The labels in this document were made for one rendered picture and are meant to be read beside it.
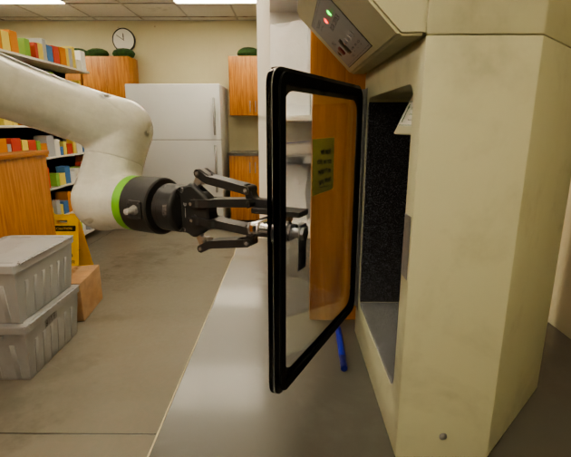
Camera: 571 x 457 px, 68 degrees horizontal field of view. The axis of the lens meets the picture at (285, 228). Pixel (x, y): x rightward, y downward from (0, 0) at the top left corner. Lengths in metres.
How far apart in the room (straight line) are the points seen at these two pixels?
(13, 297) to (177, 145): 3.39
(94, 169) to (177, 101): 4.73
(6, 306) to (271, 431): 2.12
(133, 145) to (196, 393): 0.42
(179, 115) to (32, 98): 4.74
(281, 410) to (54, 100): 0.58
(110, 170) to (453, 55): 0.55
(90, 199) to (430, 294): 0.54
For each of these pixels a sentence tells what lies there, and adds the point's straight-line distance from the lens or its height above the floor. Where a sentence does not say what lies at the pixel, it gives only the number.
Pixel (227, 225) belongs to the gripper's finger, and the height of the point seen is 1.18.
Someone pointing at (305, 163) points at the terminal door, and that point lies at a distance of 0.54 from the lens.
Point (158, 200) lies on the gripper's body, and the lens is 0.67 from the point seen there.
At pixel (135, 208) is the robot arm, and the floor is 1.20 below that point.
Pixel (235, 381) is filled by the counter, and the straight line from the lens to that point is 0.70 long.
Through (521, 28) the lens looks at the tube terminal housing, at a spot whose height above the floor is 1.42.
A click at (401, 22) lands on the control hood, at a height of 1.42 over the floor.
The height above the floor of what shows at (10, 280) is 0.57.
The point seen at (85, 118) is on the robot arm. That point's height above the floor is 1.34.
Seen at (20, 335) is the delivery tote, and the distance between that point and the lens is 2.62.
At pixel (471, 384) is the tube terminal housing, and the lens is 0.56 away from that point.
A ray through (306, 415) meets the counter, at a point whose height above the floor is 0.94.
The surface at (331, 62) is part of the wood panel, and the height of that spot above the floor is 1.44.
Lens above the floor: 1.33
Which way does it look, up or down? 14 degrees down
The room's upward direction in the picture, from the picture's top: straight up
